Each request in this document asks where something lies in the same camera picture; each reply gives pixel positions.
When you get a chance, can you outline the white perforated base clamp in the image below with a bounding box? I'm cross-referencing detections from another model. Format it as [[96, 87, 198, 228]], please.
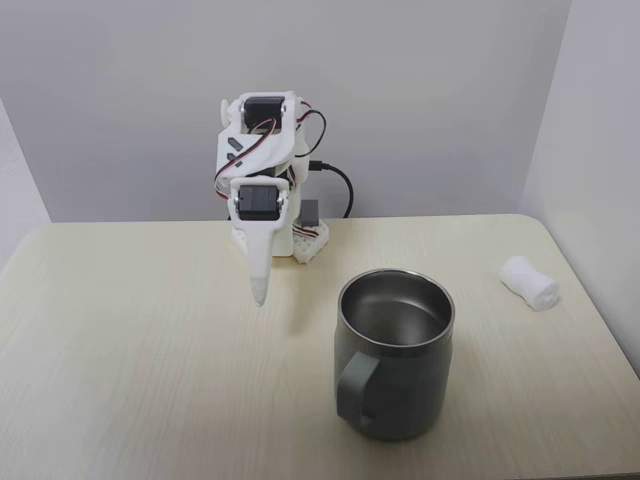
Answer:
[[291, 217, 332, 265]]

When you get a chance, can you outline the dark green metal mug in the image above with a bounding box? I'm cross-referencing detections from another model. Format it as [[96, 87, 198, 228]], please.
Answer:
[[333, 268, 457, 443]]

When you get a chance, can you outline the white rolled gauze dressing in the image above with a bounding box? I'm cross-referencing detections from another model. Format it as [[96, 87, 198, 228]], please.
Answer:
[[497, 255, 561, 313]]

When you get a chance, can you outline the grey block connector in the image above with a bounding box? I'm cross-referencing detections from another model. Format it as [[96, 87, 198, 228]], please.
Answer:
[[300, 199, 322, 227]]

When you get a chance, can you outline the red black white servo wire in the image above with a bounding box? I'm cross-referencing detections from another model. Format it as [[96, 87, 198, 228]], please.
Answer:
[[297, 105, 328, 157]]

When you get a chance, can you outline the black power cable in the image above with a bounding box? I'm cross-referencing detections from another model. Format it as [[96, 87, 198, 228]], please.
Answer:
[[309, 159, 355, 220]]

